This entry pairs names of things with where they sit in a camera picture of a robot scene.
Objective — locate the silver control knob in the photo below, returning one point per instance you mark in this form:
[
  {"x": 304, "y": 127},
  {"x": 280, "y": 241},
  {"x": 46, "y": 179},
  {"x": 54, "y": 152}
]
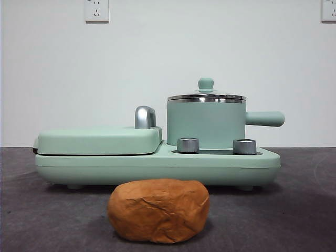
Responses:
[
  {"x": 188, "y": 145},
  {"x": 244, "y": 146}
]

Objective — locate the green breakfast machine base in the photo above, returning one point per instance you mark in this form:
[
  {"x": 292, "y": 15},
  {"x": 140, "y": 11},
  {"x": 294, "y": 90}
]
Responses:
[{"x": 157, "y": 170}]

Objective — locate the white wall socket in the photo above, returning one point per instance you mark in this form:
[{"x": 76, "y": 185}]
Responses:
[
  {"x": 97, "y": 10},
  {"x": 329, "y": 10}
]

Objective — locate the glass pot lid green knob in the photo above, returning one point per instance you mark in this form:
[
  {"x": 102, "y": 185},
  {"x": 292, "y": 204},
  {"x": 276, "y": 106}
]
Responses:
[{"x": 206, "y": 84}]

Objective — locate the green hinged grill cover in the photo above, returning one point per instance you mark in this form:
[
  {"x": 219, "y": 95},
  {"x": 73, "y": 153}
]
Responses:
[{"x": 92, "y": 140}]

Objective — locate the brown potato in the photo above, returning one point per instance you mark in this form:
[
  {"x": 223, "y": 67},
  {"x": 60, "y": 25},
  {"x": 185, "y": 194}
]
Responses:
[{"x": 157, "y": 210}]

